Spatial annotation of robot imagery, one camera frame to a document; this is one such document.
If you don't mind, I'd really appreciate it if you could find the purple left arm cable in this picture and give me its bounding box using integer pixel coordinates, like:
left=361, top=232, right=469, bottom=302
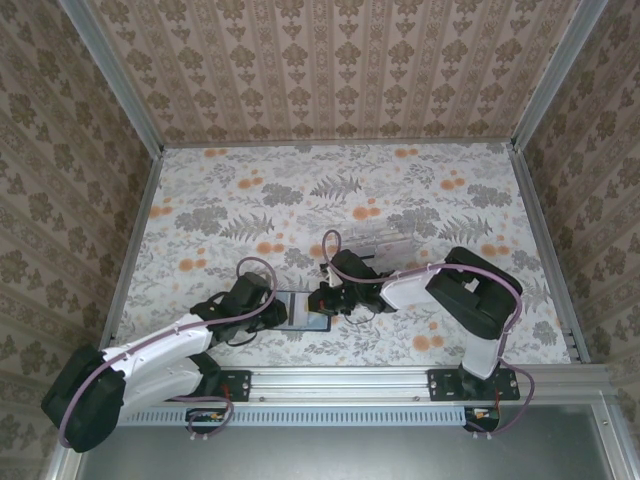
left=58, top=256, right=280, bottom=449

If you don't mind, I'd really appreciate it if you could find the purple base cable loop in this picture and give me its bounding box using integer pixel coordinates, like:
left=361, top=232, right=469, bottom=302
left=186, top=397, right=237, bottom=444
left=469, top=364, right=536, bottom=439

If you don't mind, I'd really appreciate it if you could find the floral patterned tablecloth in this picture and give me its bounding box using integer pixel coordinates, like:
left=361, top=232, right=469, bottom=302
left=107, top=143, right=576, bottom=369

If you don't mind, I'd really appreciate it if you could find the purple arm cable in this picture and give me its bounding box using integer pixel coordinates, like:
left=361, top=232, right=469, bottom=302
left=58, top=256, right=280, bottom=449
left=322, top=229, right=525, bottom=361

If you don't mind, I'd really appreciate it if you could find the dark blue card holder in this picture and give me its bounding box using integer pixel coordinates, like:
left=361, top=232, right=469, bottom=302
left=276, top=291, right=332, bottom=335

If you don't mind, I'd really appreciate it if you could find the thin aluminium wall rail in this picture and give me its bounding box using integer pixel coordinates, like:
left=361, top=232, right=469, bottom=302
left=159, top=141, right=519, bottom=150

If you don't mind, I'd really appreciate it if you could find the aluminium side rail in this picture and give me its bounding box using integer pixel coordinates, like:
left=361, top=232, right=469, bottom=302
left=509, top=142, right=594, bottom=364
left=94, top=148, right=166, bottom=366

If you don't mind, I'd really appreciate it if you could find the aluminium frame profile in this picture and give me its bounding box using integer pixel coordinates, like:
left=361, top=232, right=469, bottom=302
left=592, top=399, right=632, bottom=480

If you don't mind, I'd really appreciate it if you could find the grey slotted cable duct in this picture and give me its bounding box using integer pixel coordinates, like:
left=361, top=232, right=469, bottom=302
left=162, top=405, right=469, bottom=426

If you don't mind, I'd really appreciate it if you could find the clear plastic bag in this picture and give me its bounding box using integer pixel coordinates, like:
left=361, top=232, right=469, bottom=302
left=349, top=224, right=389, bottom=257

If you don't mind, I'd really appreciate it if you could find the wide aluminium mounting rail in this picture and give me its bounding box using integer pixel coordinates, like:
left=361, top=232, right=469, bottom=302
left=99, top=363, right=609, bottom=407

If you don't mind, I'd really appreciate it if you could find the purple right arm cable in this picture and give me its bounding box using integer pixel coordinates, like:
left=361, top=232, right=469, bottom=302
left=322, top=229, right=525, bottom=361

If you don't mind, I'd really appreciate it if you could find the aluminium frame post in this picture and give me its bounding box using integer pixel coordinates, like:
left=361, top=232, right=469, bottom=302
left=509, top=0, right=609, bottom=151
left=58, top=0, right=166, bottom=156

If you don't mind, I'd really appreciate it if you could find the grey metal plate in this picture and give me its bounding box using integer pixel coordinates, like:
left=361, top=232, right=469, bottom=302
left=74, top=422, right=614, bottom=480

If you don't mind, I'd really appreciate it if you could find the black wired electronics box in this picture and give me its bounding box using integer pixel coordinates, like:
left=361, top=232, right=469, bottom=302
left=464, top=405, right=501, bottom=432
left=187, top=407, right=229, bottom=434

